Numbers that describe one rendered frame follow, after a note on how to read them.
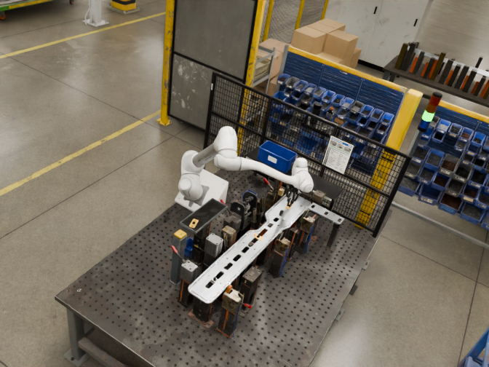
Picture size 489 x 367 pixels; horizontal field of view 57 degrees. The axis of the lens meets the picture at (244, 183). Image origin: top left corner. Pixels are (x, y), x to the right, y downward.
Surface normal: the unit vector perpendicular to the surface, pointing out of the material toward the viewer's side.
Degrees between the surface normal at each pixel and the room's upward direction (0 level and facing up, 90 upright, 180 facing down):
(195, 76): 89
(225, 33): 91
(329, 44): 90
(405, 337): 0
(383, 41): 90
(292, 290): 0
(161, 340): 0
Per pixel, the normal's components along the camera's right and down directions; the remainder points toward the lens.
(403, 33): -0.51, 0.45
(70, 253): 0.15, -0.79
